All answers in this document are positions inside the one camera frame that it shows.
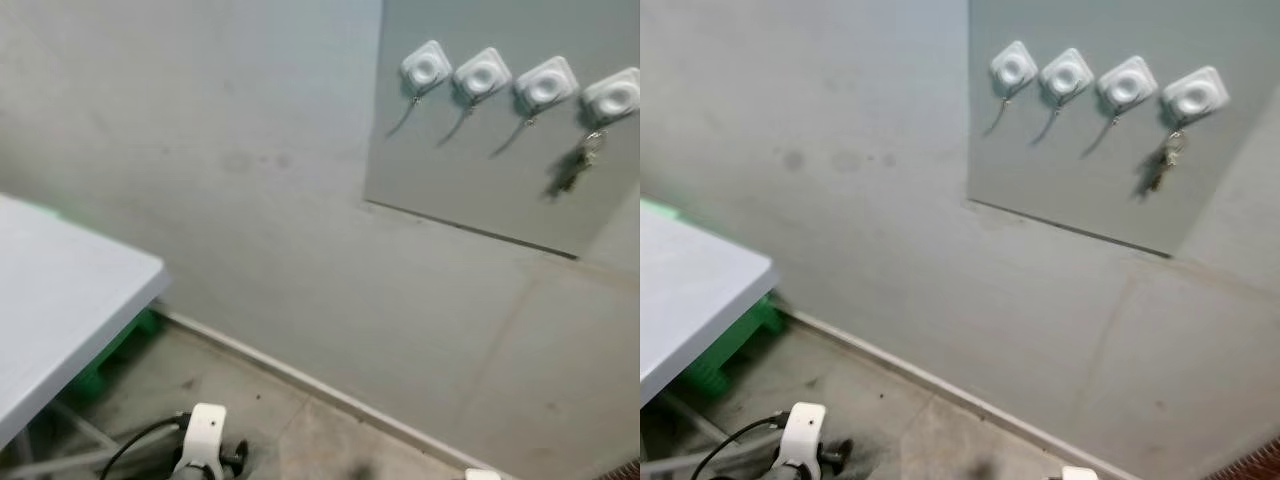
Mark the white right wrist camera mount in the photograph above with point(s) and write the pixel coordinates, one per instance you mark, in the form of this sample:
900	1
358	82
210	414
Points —
1080	474
482	475

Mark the grey metal table frame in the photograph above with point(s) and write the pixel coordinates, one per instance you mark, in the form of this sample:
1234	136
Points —
82	424

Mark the green plastic crate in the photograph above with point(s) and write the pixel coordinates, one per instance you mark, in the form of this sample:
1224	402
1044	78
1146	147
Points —
730	362
112	358

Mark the red brick tile strip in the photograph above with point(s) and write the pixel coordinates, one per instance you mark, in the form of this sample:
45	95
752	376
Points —
630	472
1262	462

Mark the white table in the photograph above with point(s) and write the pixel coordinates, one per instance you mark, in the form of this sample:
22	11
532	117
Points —
690	300
60	300

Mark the grey wall board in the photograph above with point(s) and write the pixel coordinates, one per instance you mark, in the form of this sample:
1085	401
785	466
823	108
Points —
470	190
1070	190

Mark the white square wall hook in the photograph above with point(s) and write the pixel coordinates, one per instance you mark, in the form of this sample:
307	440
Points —
482	76
426	68
1195	96
546	85
612	96
1066	75
1014	69
1127	84

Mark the dark hanging key bunch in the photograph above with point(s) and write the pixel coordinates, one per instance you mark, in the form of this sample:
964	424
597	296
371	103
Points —
1172	148
592	148

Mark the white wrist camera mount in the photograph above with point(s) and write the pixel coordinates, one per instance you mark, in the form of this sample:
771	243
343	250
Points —
205	430
1080	474
805	430
482	475

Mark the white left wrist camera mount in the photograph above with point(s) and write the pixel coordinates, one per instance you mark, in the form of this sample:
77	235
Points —
805	430
205	430

